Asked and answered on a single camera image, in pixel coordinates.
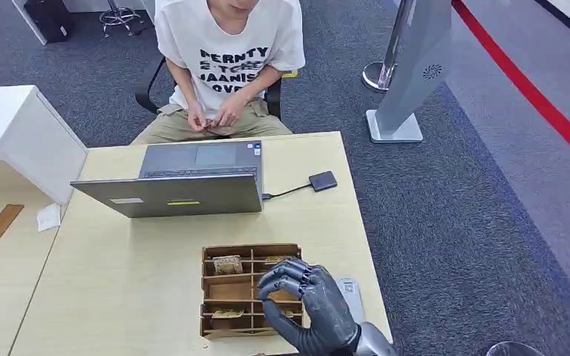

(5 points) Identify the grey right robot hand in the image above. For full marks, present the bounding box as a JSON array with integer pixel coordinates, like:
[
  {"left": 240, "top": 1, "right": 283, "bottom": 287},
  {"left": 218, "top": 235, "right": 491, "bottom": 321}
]
[{"left": 257, "top": 257, "right": 363, "bottom": 356}]

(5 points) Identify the person's right hand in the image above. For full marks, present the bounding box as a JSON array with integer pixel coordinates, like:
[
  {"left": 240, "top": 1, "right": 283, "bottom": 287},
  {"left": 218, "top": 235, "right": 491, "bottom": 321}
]
[{"left": 186, "top": 100, "right": 209, "bottom": 133}]

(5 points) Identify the person's left hand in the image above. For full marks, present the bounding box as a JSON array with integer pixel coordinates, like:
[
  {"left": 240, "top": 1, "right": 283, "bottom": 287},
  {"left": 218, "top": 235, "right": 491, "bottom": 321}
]
[{"left": 210, "top": 95, "right": 248, "bottom": 131}]

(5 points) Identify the white handheld device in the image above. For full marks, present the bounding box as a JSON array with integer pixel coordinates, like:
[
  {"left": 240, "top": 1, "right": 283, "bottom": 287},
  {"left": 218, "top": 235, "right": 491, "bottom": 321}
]
[{"left": 335, "top": 277, "right": 367, "bottom": 326}]

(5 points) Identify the person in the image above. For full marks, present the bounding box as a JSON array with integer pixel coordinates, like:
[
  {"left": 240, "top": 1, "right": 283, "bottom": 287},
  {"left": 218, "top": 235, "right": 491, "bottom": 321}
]
[{"left": 131, "top": 0, "right": 307, "bottom": 146}]

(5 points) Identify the black office chair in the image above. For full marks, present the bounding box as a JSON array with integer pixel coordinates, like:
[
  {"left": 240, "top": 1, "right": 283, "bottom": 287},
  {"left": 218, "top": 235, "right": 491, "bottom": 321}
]
[{"left": 134, "top": 57, "right": 284, "bottom": 120}]

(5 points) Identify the grey laptop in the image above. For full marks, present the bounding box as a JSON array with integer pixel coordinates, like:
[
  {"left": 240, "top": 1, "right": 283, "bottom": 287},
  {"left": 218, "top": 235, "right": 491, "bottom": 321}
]
[{"left": 70, "top": 140, "right": 265, "bottom": 219}]

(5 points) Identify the wooden card box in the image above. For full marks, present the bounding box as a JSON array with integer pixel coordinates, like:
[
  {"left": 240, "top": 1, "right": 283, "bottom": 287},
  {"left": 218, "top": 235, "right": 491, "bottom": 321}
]
[{"left": 199, "top": 243, "right": 307, "bottom": 340}]

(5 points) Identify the dark external drive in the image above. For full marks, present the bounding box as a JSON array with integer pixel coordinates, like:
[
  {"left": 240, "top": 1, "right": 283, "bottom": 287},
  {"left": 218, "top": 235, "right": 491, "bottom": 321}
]
[{"left": 308, "top": 170, "right": 339, "bottom": 193}]

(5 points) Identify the chrome stool base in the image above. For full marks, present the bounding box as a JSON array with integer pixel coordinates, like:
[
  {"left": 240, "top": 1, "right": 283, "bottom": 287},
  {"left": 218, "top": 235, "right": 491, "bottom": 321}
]
[{"left": 98, "top": 0, "right": 144, "bottom": 37}]

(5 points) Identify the white cabinet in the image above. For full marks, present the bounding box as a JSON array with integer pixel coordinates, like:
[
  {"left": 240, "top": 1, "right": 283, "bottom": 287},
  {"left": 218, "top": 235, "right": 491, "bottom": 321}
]
[{"left": 0, "top": 85, "right": 90, "bottom": 206}]

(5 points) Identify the black box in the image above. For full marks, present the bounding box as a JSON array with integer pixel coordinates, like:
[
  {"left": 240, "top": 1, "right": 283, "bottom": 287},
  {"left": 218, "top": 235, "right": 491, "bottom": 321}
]
[{"left": 22, "top": 0, "right": 76, "bottom": 45}]

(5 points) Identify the crumpled white paper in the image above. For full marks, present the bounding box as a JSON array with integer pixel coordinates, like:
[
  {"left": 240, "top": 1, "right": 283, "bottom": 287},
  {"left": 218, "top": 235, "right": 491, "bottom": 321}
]
[{"left": 35, "top": 202, "right": 63, "bottom": 234}]

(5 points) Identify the grey kiosk stand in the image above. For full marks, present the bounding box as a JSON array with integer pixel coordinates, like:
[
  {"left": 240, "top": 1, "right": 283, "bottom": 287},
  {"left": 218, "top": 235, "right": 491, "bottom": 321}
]
[{"left": 365, "top": 0, "right": 454, "bottom": 145}]

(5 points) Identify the clear round container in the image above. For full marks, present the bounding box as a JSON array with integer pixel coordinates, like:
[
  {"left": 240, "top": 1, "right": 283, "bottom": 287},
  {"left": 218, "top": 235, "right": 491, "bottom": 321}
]
[{"left": 485, "top": 340, "right": 548, "bottom": 356}]

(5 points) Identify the brown cardboard strip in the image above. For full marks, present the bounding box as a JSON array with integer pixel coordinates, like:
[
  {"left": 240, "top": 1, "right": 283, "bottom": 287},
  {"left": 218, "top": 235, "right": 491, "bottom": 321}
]
[{"left": 0, "top": 203, "right": 26, "bottom": 241}]

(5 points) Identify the red barrier belt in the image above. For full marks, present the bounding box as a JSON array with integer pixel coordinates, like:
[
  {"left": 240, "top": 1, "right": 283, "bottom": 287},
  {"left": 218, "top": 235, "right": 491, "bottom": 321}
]
[{"left": 451, "top": 0, "right": 570, "bottom": 174}]

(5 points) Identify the black cable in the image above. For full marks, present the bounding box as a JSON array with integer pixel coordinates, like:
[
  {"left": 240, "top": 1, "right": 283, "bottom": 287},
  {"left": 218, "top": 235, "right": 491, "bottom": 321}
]
[{"left": 261, "top": 182, "right": 312, "bottom": 202}]

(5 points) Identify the chrome stanchion post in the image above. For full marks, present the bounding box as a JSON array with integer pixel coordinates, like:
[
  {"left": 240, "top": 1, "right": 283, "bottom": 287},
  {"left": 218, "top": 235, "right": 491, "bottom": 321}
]
[{"left": 361, "top": 0, "right": 416, "bottom": 93}]

